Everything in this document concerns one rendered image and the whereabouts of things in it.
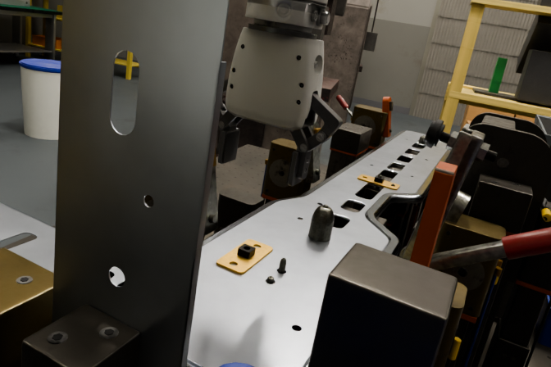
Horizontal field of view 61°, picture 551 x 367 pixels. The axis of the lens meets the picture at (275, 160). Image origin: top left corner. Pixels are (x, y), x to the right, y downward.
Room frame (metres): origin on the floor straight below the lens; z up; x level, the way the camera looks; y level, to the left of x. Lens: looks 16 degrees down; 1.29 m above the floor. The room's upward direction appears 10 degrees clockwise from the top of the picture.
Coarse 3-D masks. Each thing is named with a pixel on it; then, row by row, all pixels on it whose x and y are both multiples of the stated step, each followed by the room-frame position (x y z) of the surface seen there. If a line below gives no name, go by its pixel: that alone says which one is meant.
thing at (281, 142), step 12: (276, 144) 0.93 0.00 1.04; (288, 144) 0.94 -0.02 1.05; (276, 156) 0.93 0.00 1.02; (288, 156) 0.92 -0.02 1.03; (276, 168) 0.93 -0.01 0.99; (288, 168) 0.92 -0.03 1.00; (264, 180) 0.95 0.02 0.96; (276, 180) 0.93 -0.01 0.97; (264, 192) 0.94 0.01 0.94; (276, 192) 0.93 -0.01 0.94; (288, 192) 0.92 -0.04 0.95; (300, 192) 0.91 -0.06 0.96
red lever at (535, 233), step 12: (504, 240) 0.42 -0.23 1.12; (516, 240) 0.41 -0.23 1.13; (528, 240) 0.41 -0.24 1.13; (540, 240) 0.40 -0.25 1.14; (444, 252) 0.44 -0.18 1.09; (456, 252) 0.43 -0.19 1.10; (468, 252) 0.42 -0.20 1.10; (480, 252) 0.42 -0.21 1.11; (492, 252) 0.42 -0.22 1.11; (504, 252) 0.41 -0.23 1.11; (516, 252) 0.41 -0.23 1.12; (528, 252) 0.40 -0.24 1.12; (540, 252) 0.40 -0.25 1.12; (432, 264) 0.44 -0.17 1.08; (444, 264) 0.43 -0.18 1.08; (456, 264) 0.43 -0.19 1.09; (468, 264) 0.42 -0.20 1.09
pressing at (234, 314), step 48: (384, 144) 1.32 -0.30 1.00; (336, 192) 0.83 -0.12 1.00; (384, 192) 0.88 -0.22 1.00; (240, 240) 0.57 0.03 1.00; (288, 240) 0.59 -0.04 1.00; (336, 240) 0.62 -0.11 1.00; (384, 240) 0.65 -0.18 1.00; (240, 288) 0.45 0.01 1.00; (288, 288) 0.47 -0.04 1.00; (192, 336) 0.36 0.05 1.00; (240, 336) 0.38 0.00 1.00; (288, 336) 0.39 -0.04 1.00
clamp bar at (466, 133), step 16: (432, 128) 0.44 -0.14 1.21; (464, 128) 0.46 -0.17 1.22; (432, 144) 0.45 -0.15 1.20; (448, 144) 0.44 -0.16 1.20; (464, 144) 0.43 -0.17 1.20; (480, 144) 0.42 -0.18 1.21; (448, 160) 0.43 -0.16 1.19; (464, 160) 0.43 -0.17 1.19; (480, 160) 0.43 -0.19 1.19; (464, 176) 0.42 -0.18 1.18; (448, 208) 0.43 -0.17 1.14
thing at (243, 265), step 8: (248, 240) 0.57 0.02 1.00; (240, 248) 0.52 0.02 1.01; (248, 248) 0.53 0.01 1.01; (256, 248) 0.55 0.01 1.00; (264, 248) 0.55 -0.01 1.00; (272, 248) 0.56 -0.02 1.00; (224, 256) 0.51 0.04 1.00; (232, 256) 0.52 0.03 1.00; (240, 256) 0.52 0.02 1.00; (248, 256) 0.52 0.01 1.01; (256, 256) 0.53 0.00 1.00; (264, 256) 0.53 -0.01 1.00; (216, 264) 0.50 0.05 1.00; (224, 264) 0.50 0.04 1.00; (240, 264) 0.50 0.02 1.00; (248, 264) 0.51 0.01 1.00; (240, 272) 0.48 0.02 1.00
